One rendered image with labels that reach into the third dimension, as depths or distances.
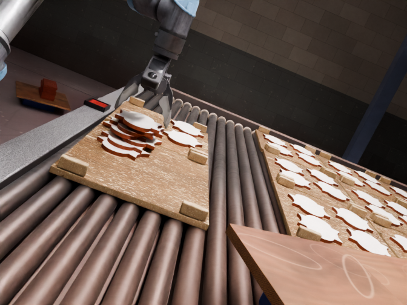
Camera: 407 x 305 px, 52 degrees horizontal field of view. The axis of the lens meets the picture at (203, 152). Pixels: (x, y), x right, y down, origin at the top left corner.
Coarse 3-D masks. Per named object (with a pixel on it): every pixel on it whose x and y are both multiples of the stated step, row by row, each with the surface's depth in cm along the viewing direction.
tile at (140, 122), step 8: (120, 112) 116; (128, 112) 116; (136, 112) 120; (128, 120) 108; (136, 120) 111; (144, 120) 114; (152, 120) 118; (136, 128) 107; (144, 128) 108; (152, 128) 111; (160, 128) 118
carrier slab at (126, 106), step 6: (126, 102) 161; (120, 108) 149; (126, 108) 152; (132, 108) 156; (138, 108) 160; (144, 108) 164; (114, 114) 139; (144, 114) 155; (150, 114) 158; (156, 114) 162; (156, 120) 153; (162, 120) 157; (174, 120) 165; (162, 126) 149; (168, 126) 152; (162, 132) 142; (156, 138) 132; (162, 138) 135; (198, 138) 154; (204, 138) 157; (162, 144) 129; (168, 144) 131; (174, 144) 134; (204, 144) 149; (174, 150) 128; (180, 150) 130; (186, 150) 133; (204, 150) 141; (186, 156) 128
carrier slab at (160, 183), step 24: (96, 144) 106; (96, 168) 92; (120, 168) 98; (144, 168) 104; (168, 168) 111; (192, 168) 118; (120, 192) 86; (144, 192) 90; (168, 192) 96; (192, 192) 101; (168, 216) 88
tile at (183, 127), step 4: (172, 120) 158; (176, 124) 155; (180, 124) 158; (184, 124) 160; (188, 124) 163; (176, 128) 153; (180, 128) 152; (184, 128) 154; (188, 128) 157; (192, 128) 159; (180, 132) 151; (184, 132) 151; (188, 132) 151; (192, 132) 154; (196, 132) 156; (192, 136) 151; (196, 136) 153; (200, 136) 156
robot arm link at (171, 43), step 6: (162, 30) 111; (162, 36) 106; (168, 36) 106; (174, 36) 106; (156, 42) 108; (162, 42) 107; (168, 42) 106; (174, 42) 107; (180, 42) 108; (162, 48) 108; (168, 48) 107; (174, 48) 107; (180, 48) 109
